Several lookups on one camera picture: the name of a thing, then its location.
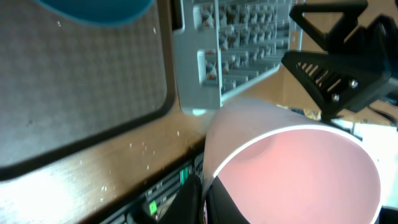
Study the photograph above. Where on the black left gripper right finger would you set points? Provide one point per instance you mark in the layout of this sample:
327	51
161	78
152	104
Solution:
220	206

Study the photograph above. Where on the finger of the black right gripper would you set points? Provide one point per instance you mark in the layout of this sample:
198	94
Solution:
331	81
328	23

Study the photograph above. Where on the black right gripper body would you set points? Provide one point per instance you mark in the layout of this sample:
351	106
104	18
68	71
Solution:
374	49

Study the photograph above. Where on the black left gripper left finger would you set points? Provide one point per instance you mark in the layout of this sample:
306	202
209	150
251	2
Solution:
185	207

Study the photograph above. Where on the pink cup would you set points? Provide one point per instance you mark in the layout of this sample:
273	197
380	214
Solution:
279	166

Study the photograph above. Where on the dark blue plate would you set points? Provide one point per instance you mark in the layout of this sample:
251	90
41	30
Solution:
107	13

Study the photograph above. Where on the grey dishwasher rack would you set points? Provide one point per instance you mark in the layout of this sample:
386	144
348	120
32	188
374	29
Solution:
222	48

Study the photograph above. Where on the brown serving tray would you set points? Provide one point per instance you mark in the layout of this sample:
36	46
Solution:
68	85

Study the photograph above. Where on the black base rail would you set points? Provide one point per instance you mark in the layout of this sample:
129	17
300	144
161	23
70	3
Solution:
152	204

